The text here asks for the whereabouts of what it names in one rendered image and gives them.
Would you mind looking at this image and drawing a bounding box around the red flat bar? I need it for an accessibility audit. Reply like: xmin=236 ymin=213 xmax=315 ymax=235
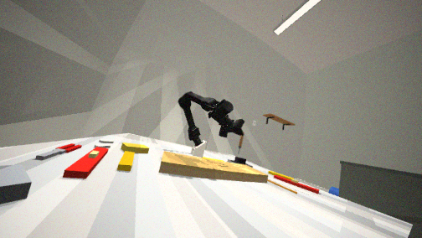
xmin=274 ymin=175 xmax=319 ymax=194
xmin=63 ymin=147 xmax=108 ymax=179

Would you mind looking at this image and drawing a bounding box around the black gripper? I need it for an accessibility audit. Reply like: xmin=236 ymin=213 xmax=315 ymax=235
xmin=219 ymin=115 xmax=245 ymax=136

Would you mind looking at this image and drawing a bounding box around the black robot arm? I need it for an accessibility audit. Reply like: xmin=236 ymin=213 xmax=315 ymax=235
xmin=178 ymin=91 xmax=234 ymax=147

